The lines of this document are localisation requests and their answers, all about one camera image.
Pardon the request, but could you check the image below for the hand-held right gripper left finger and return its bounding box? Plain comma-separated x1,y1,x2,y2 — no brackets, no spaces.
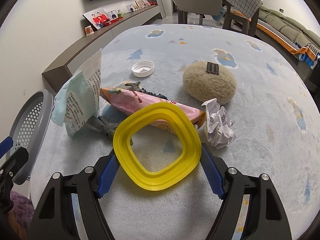
31,154,120,240

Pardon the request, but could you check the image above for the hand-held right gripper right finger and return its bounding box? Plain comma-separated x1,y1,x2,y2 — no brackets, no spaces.
200,145,292,240

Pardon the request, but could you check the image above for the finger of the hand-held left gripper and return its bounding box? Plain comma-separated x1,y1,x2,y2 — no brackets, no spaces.
0,147,29,213
0,136,13,154

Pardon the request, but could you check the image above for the yellow plastic square ring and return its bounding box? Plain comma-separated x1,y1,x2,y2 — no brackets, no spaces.
113,102,202,191

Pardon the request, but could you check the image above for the white paper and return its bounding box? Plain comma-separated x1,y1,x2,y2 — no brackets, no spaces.
201,98,236,150

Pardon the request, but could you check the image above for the grey perforated plastic basket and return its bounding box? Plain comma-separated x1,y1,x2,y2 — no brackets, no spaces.
5,89,54,185

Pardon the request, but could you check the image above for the pink snack wrapper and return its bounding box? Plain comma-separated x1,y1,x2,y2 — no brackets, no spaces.
99,87,207,130

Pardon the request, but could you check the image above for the white green wipes packet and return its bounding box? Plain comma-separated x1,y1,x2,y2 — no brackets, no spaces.
51,48,102,138

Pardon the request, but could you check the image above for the beige plush pouch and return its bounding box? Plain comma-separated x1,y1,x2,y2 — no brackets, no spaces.
182,60,237,105

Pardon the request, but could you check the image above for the dark toy dinosaur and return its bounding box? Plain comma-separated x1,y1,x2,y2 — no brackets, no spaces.
86,81,173,147

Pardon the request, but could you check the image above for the purple fluffy cloth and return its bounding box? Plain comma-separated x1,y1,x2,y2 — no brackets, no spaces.
10,191,35,228

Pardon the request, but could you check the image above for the light blue printed rug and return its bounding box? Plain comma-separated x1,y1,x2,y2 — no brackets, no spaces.
30,24,320,240

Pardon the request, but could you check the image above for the white plastic bottle cap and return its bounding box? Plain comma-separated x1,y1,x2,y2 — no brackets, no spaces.
132,61,155,77

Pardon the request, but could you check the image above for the orange houndstooth blanket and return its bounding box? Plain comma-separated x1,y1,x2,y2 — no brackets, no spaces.
256,20,320,68

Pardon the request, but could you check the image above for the dark dining table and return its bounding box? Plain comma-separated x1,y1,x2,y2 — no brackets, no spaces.
222,0,260,38

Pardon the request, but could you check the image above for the red tray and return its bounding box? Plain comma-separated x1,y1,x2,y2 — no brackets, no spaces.
101,17,120,27

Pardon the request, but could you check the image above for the large family photo print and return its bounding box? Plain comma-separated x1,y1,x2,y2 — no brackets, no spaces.
82,8,112,30

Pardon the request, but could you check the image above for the blue cloth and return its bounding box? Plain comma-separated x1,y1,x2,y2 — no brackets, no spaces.
212,6,227,22

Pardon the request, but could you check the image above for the grey green sofa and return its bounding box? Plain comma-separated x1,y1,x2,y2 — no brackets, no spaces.
255,5,320,63

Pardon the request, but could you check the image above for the grey dining chair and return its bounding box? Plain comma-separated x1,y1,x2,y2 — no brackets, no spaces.
172,0,223,25

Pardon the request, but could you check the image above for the long grey wall console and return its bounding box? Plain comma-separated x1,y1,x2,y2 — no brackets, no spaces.
42,5,160,93

